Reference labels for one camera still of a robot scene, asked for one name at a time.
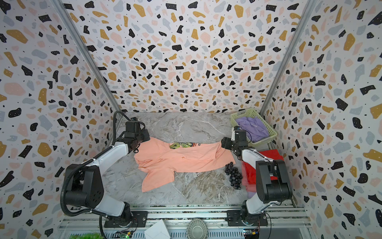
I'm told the pink graphic t-shirt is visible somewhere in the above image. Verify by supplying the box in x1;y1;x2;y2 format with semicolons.
134;137;235;192

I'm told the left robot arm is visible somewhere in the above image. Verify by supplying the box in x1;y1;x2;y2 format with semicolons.
60;111;150;227

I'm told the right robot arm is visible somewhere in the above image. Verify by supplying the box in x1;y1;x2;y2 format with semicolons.
221;126;292;226

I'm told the purple t-shirt in basket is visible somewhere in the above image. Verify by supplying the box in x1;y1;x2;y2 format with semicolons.
235;117;269;143

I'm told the green plastic basket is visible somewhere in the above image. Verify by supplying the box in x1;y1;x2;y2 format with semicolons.
230;108;278;147

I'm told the black grape bunch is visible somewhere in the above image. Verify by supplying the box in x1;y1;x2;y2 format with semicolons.
224;162;243;190

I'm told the folded red t-shirt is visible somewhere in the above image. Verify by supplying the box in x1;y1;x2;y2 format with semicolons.
242;149;284;185

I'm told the grey ribbed plate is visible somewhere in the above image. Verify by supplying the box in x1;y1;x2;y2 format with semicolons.
187;219;208;239

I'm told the white paper sheet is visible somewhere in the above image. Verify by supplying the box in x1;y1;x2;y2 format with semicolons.
144;220;171;239

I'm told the green artificial grass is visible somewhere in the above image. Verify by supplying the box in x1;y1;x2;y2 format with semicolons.
69;234;104;239

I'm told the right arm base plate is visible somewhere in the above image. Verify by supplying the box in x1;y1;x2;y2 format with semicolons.
225;210;268;227

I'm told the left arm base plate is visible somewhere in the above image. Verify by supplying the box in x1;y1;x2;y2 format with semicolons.
104;211;148;229

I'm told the aluminium rail frame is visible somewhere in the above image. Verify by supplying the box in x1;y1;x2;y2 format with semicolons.
56;204;317;239

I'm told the circuit board with wires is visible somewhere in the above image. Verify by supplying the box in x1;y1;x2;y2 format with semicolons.
112;230;134;239

